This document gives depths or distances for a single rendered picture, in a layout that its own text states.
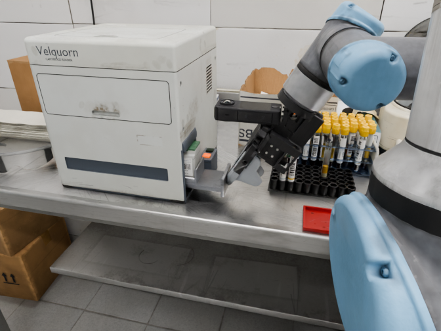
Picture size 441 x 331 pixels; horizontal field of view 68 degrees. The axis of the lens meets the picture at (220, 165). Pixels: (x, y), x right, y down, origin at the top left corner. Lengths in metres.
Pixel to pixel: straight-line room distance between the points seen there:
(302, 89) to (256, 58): 0.65
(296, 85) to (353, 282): 0.36
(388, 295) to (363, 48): 0.28
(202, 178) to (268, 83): 0.54
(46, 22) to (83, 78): 0.86
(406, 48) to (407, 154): 0.25
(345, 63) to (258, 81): 0.72
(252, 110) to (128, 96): 0.21
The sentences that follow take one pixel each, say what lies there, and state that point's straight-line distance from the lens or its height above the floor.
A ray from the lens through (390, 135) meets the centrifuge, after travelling 0.90.
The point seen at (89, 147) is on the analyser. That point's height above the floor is 0.98.
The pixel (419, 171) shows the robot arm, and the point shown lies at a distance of 0.20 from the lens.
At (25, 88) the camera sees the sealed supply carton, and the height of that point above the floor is 0.97.
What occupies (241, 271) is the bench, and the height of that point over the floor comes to 0.27.
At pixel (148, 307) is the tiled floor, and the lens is 1.62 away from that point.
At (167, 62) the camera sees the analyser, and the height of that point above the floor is 1.15.
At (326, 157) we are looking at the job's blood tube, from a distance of 0.70.
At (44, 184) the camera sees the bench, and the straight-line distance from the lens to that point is 0.80.
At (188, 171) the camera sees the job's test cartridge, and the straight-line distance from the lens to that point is 0.63.
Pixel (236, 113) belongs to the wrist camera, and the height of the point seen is 1.06.
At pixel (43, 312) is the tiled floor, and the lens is 1.75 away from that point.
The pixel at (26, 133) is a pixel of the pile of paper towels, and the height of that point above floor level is 0.89.
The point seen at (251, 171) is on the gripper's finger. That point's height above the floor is 0.95.
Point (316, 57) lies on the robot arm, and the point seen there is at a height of 1.16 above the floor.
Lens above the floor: 1.25
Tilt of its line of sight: 28 degrees down
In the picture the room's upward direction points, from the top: straight up
